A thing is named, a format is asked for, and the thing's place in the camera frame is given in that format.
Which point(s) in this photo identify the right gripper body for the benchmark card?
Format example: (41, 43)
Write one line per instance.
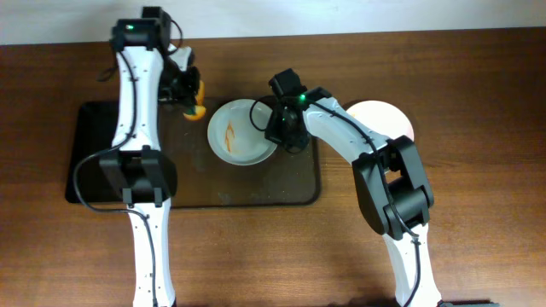
(281, 130)

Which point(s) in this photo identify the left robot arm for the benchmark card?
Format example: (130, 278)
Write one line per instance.
(152, 71)

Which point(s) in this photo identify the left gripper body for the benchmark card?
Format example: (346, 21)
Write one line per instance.
(188, 95)

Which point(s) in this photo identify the brown translucent tray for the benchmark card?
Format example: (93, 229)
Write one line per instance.
(206, 181)

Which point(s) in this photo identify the green and orange sponge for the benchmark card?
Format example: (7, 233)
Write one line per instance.
(199, 111)

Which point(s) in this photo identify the black tray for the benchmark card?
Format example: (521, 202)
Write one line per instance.
(95, 128)

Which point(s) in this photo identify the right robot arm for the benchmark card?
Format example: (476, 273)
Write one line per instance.
(393, 191)

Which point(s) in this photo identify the white plate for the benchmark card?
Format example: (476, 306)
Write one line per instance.
(382, 117)

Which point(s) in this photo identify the grey-white plate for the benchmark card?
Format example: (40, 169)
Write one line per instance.
(234, 132)

